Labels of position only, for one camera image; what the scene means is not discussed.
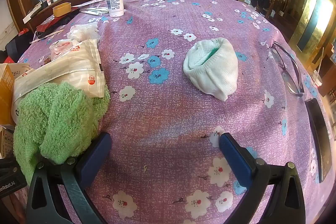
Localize green towel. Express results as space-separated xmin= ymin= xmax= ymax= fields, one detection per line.
xmin=13 ymin=82 xmax=111 ymax=185

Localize wooden chopstick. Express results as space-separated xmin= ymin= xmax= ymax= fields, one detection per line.
xmin=30 ymin=29 xmax=65 ymax=43

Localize yellow plastic box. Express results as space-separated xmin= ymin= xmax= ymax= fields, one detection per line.
xmin=52 ymin=3 xmax=72 ymax=18

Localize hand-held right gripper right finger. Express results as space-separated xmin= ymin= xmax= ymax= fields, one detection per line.
xmin=219 ymin=132 xmax=306 ymax=224

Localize eyeglasses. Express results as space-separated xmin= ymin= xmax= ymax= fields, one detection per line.
xmin=268 ymin=41 xmax=305 ymax=97

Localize white striped plastic package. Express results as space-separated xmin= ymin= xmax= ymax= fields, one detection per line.
xmin=12 ymin=39 xmax=106 ymax=125

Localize dark red packet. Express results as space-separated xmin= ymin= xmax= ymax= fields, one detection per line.
xmin=36 ymin=17 xmax=71 ymax=33

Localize black phone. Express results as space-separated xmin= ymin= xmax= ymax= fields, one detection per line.
xmin=305 ymin=98 xmax=332 ymax=184

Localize purple floral tablecloth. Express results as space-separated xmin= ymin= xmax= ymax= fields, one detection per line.
xmin=20 ymin=0 xmax=335 ymax=224

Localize orange carton box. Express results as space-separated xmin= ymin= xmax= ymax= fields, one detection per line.
xmin=0 ymin=63 xmax=16 ymax=125

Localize white knitted cloth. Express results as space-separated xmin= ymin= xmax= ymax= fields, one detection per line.
xmin=183 ymin=37 xmax=239 ymax=102

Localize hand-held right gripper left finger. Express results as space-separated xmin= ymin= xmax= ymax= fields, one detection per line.
xmin=25 ymin=132 xmax=112 ymax=224

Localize silver foil sachet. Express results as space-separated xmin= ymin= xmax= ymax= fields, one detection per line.
xmin=79 ymin=7 xmax=109 ymax=16

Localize clear red-print plastic wrapper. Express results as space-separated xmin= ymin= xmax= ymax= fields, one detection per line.
xmin=49 ymin=39 xmax=79 ymax=62

